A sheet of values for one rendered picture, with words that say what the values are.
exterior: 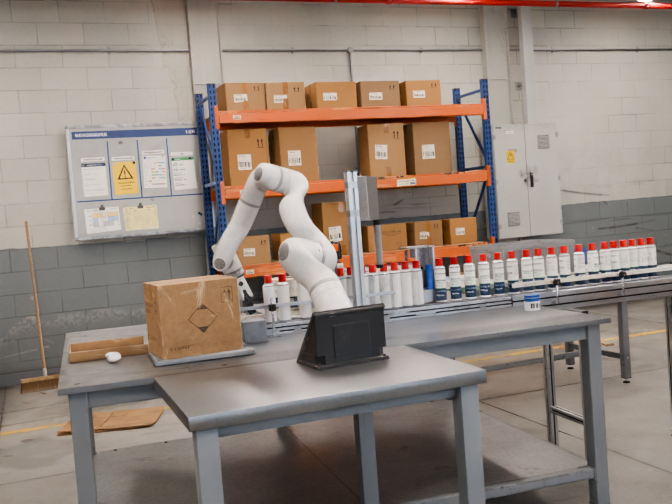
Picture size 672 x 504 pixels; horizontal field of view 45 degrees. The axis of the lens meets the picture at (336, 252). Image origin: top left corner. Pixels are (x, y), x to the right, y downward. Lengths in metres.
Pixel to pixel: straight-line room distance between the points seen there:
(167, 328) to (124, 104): 5.08
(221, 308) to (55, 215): 4.85
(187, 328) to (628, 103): 7.99
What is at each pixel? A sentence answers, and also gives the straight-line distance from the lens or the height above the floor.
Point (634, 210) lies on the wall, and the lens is 10.28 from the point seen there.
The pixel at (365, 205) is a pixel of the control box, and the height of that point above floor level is 1.35.
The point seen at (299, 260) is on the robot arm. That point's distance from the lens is 2.88.
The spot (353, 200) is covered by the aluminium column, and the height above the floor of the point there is 1.38.
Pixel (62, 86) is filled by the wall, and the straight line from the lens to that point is 7.88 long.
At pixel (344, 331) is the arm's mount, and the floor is 0.94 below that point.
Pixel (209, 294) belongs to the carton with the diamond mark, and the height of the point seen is 1.07.
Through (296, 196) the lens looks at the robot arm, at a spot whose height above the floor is 1.40.
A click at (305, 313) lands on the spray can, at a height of 0.90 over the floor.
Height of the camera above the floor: 1.34
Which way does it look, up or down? 3 degrees down
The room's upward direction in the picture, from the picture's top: 4 degrees counter-clockwise
